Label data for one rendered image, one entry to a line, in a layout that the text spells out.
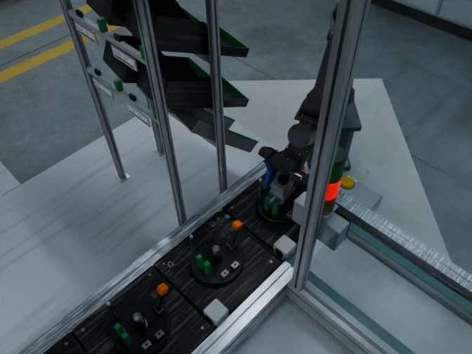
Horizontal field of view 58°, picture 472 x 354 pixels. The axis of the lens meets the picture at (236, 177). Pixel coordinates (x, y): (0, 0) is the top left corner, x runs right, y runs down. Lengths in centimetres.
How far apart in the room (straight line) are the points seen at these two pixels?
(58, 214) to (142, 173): 30
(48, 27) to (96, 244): 319
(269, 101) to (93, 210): 80
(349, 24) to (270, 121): 112
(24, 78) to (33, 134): 69
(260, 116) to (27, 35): 297
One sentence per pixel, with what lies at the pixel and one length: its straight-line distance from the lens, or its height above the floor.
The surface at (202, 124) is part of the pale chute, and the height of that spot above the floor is 119.
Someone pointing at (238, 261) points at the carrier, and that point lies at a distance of 113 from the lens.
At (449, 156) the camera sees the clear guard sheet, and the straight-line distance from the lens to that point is 62.
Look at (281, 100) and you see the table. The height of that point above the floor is 86.
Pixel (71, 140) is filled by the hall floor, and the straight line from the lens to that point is 305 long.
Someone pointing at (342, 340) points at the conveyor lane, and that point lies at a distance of 116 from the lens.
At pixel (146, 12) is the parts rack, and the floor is 158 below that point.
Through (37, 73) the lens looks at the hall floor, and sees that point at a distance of 378.
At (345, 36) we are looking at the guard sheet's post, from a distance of 60.
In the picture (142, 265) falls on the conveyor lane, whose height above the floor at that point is 95.
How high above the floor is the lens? 197
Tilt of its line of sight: 49 degrees down
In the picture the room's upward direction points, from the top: 1 degrees counter-clockwise
